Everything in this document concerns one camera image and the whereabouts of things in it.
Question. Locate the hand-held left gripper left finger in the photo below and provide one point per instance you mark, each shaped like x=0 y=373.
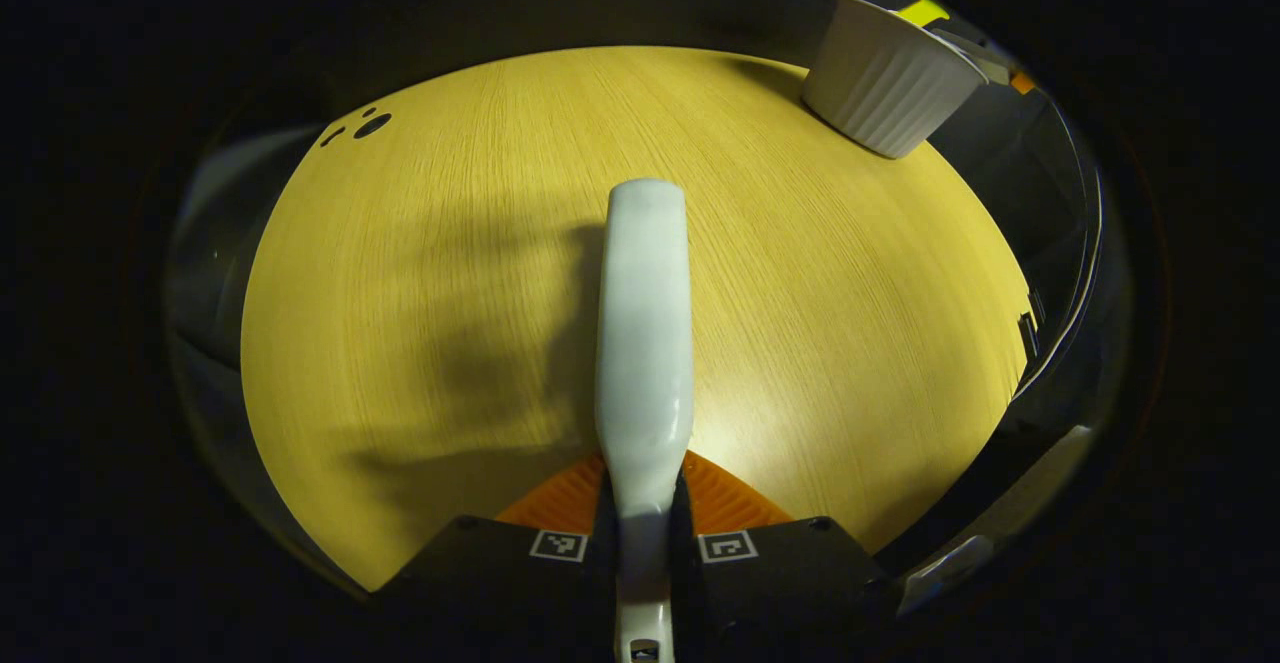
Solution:
x=603 y=543

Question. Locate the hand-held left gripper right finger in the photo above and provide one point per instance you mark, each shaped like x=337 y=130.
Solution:
x=683 y=563

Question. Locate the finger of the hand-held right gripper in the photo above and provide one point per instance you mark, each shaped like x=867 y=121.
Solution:
x=1022 y=82

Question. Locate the white ribbed garbage bin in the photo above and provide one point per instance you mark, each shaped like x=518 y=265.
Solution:
x=880 y=83

